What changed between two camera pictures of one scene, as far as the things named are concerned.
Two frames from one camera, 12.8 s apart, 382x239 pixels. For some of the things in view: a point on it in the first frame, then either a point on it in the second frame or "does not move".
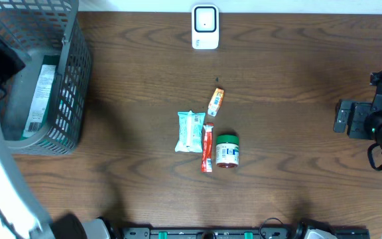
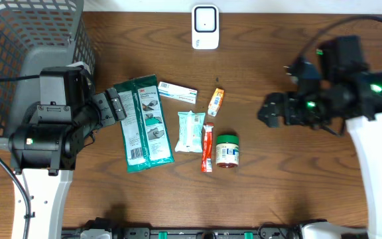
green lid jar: [227, 151] does not move
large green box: [41, 107] → [147, 140]
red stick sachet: [207, 147] does not move
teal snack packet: [191, 124] does not move
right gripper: [346, 110] → [278, 101]
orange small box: [215, 101] does not move
